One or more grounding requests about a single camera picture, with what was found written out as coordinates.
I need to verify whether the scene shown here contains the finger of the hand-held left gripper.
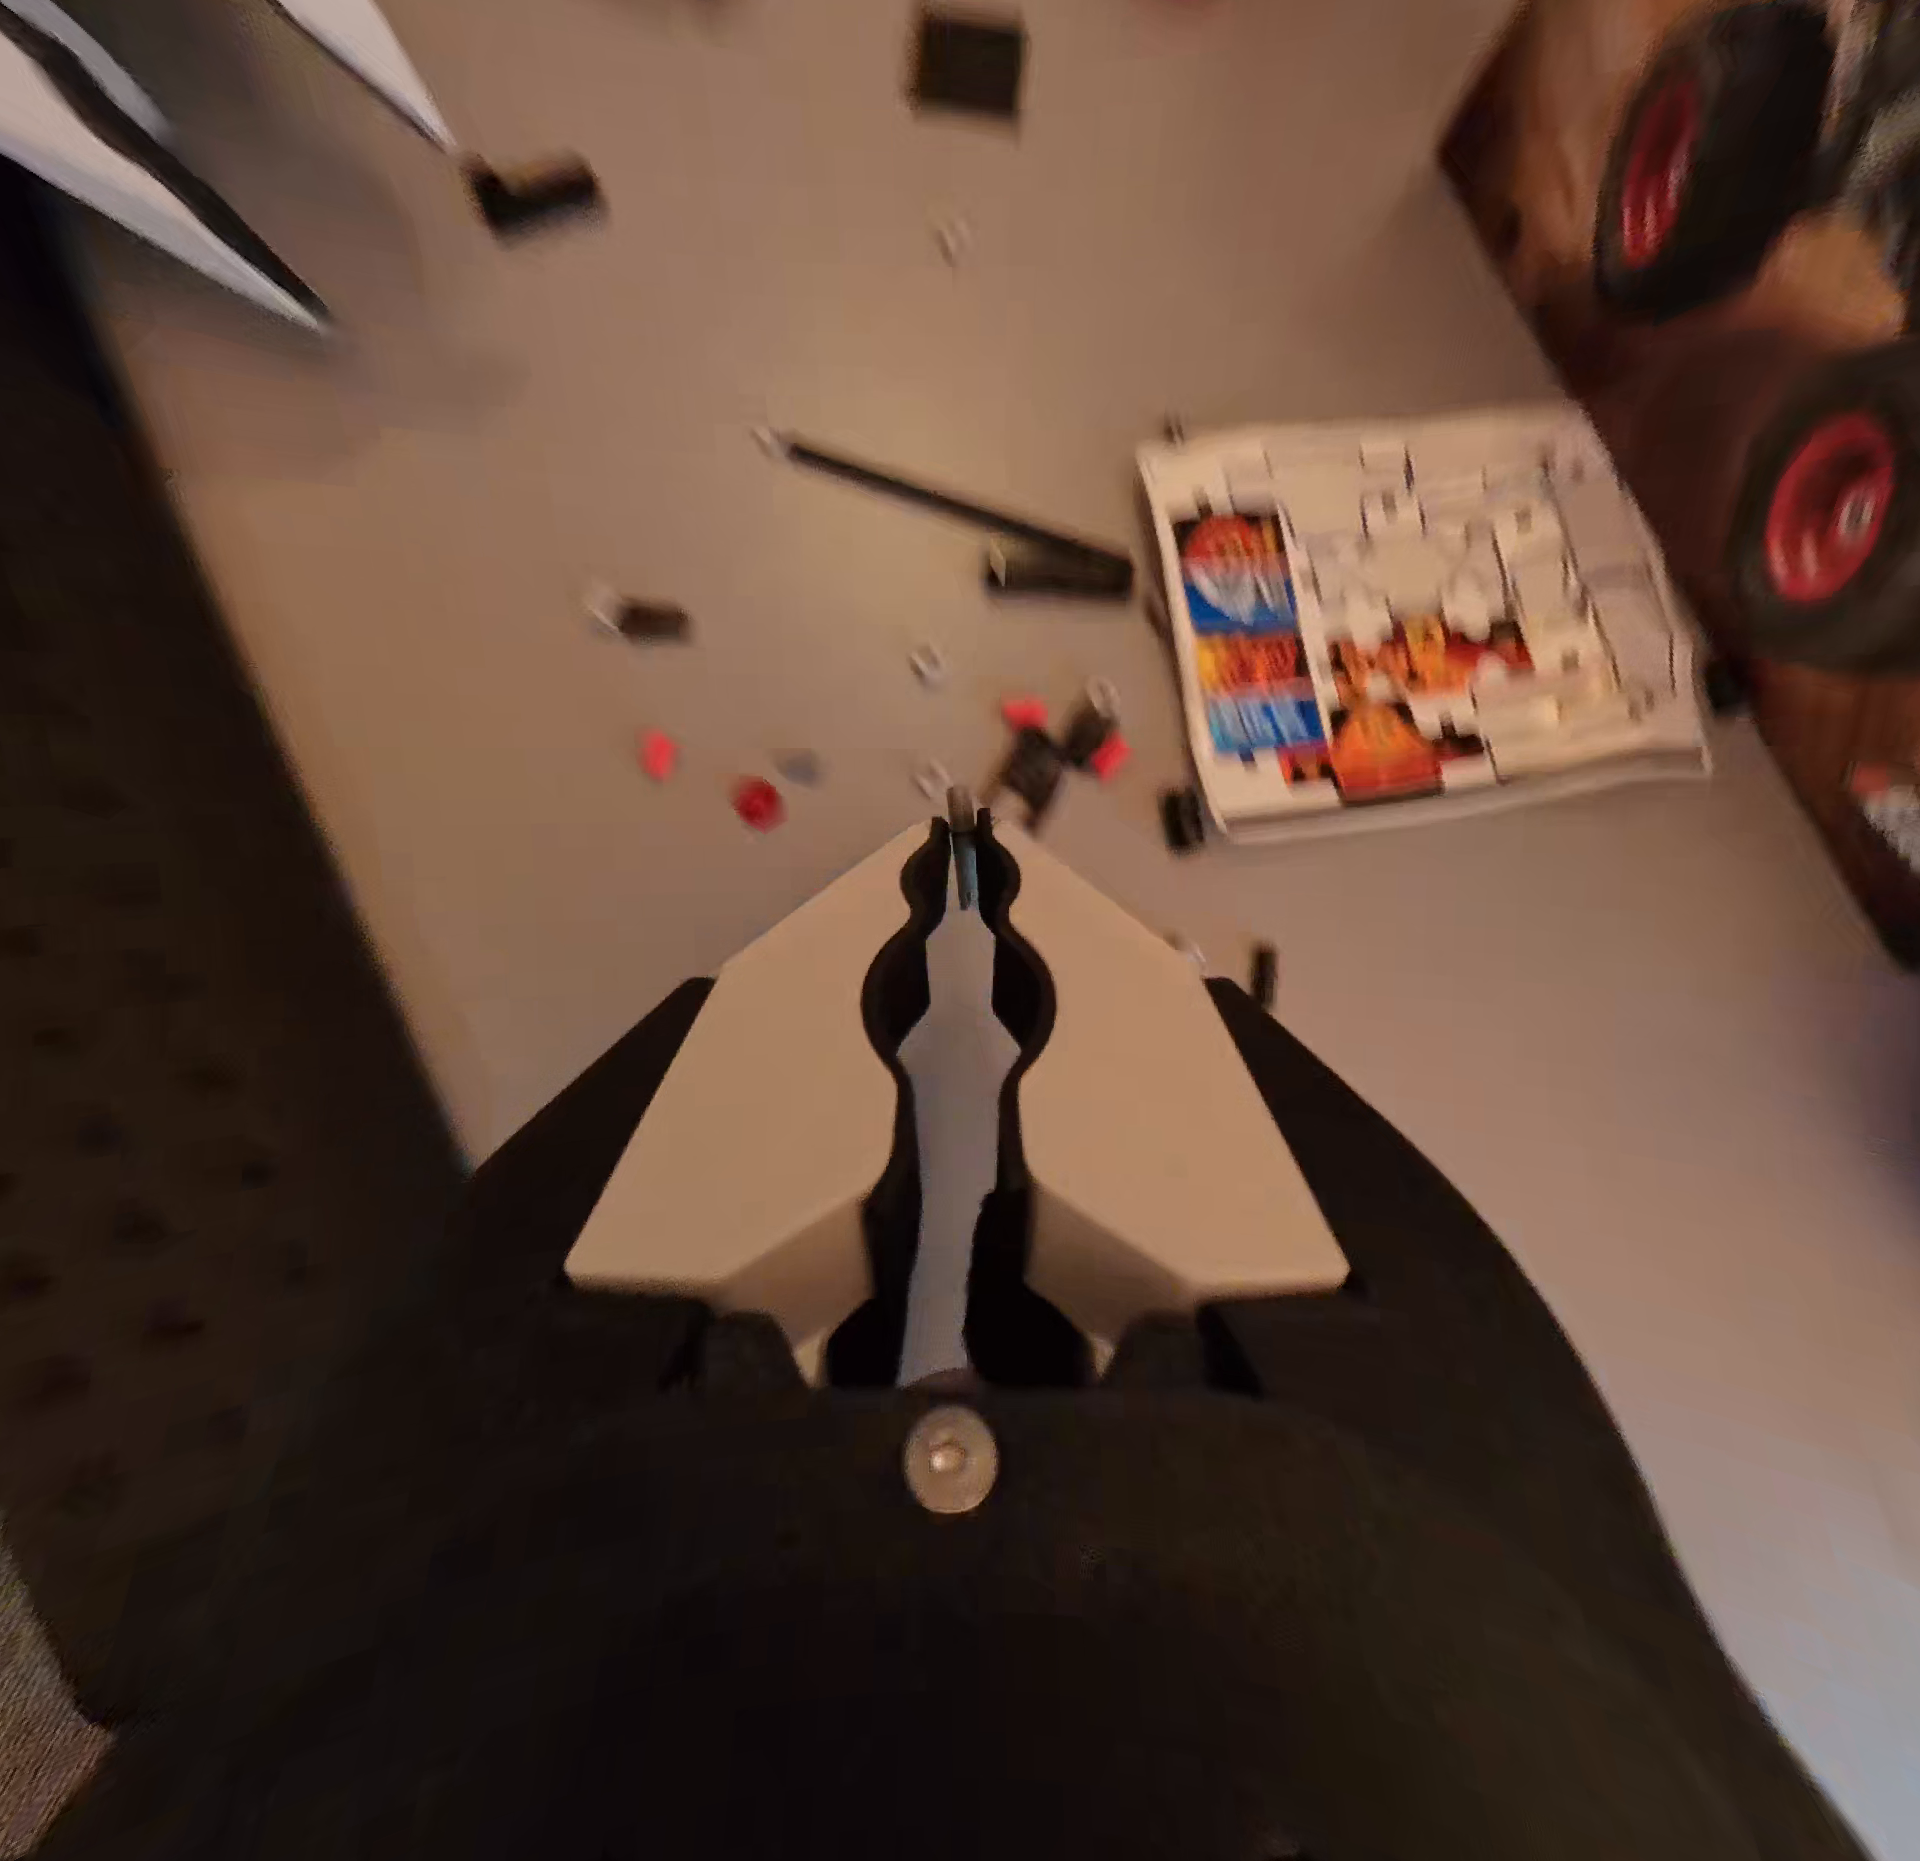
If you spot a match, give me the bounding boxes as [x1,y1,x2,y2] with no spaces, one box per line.
[0,0,333,331]
[216,0,461,152]

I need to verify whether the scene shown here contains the printed toy box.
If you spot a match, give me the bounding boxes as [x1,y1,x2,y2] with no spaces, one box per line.
[1439,0,1920,970]

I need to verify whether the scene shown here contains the grey desk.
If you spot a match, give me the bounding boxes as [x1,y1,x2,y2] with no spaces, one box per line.
[61,0,1920,1861]

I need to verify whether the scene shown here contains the sticker sheet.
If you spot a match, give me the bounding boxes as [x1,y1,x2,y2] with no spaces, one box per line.
[1136,405,1714,842]

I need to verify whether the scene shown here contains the black angled beam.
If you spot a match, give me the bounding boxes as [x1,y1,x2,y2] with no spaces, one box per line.
[462,151,606,235]

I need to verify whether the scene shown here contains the long black axle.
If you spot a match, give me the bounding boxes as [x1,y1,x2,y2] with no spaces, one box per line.
[782,436,1136,564]

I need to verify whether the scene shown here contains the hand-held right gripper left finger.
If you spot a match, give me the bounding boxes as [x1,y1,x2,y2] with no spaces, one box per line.
[562,818,963,1390]

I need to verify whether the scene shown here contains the black ladder frame piece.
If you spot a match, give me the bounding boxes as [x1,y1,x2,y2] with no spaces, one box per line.
[992,727,1071,827]

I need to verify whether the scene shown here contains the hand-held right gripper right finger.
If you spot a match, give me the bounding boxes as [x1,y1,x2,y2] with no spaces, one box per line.
[960,810,1351,1390]

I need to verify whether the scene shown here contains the short black beam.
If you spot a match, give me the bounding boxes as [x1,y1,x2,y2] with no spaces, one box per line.
[982,539,1138,599]

